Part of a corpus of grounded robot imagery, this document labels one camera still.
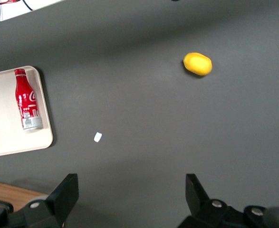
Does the red coke bottle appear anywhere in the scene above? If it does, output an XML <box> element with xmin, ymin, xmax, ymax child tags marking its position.
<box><xmin>14</xmin><ymin>68</ymin><xmax>43</xmax><ymax>131</ymax></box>

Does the yellow lemon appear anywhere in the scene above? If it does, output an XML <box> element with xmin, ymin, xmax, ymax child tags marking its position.
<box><xmin>183</xmin><ymin>52</ymin><xmax>212</xmax><ymax>76</ymax></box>

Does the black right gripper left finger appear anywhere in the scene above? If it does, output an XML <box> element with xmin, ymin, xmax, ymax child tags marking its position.
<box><xmin>19</xmin><ymin>173</ymin><xmax>80</xmax><ymax>228</ymax></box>

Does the beige rectangular tray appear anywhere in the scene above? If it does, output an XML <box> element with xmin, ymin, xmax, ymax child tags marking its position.
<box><xmin>0</xmin><ymin>66</ymin><xmax>54</xmax><ymax>159</ymax></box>

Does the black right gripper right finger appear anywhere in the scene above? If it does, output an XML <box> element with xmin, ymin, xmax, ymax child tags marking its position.
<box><xmin>177</xmin><ymin>173</ymin><xmax>246</xmax><ymax>228</ymax></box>

